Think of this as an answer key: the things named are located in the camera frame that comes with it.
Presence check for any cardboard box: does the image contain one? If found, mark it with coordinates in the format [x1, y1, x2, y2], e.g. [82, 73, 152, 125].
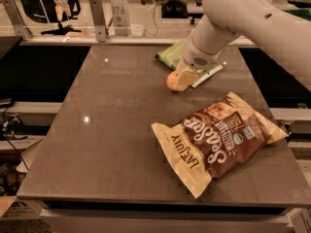
[0, 196, 41, 220]

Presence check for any orange fruit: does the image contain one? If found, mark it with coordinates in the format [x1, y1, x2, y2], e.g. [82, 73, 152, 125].
[166, 71, 178, 91]

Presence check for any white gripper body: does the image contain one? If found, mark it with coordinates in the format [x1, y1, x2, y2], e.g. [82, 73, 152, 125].
[183, 36, 221, 69]

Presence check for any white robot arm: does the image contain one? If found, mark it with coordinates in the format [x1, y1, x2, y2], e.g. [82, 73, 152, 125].
[167, 0, 311, 91]

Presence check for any green plastic bin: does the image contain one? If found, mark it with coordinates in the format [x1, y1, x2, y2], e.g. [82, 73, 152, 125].
[286, 8, 311, 21]

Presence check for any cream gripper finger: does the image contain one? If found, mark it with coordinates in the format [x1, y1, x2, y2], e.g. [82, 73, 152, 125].
[172, 58, 198, 91]

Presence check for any left metal bracket post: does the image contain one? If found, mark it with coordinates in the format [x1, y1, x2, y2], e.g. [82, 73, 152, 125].
[0, 0, 32, 41]

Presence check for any white numbered pillar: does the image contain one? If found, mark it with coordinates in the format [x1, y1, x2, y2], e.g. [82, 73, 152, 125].
[110, 0, 131, 36]

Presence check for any green jalapeno chip bag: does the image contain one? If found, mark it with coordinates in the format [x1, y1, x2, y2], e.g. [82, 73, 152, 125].
[155, 41, 223, 88]

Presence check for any brown Late July chip bag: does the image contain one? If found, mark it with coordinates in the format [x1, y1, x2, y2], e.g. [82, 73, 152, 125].
[152, 92, 287, 198]

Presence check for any middle metal bracket post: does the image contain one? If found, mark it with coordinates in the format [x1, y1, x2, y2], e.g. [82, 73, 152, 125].
[89, 0, 108, 42]

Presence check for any metal bracket post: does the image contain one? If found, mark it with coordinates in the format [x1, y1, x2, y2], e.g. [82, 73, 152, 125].
[0, 0, 32, 41]
[89, 0, 108, 42]

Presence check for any black cable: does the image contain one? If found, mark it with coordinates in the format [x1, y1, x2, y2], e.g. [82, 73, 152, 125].
[0, 105, 30, 172]

